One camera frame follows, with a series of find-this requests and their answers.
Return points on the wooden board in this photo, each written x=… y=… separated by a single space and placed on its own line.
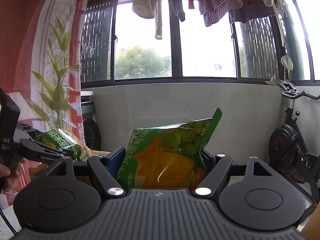
x=312 y=228

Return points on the black exercise bike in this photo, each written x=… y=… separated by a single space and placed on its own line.
x=289 y=155

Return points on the green chip bag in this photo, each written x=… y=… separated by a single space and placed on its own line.
x=167 y=157
x=71 y=145

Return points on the beige hanging towel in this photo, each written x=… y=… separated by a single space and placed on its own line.
x=150 y=9

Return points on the red printed curtain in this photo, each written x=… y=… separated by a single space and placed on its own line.
x=40 y=64

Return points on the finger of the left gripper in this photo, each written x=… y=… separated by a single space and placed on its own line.
x=37 y=151

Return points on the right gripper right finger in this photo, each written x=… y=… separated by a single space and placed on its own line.
x=217 y=178

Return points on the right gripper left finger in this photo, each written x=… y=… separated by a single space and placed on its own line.
x=103 y=171

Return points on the washing machine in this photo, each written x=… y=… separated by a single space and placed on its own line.
x=91 y=130

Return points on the person left hand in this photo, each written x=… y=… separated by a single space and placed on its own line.
x=11 y=175

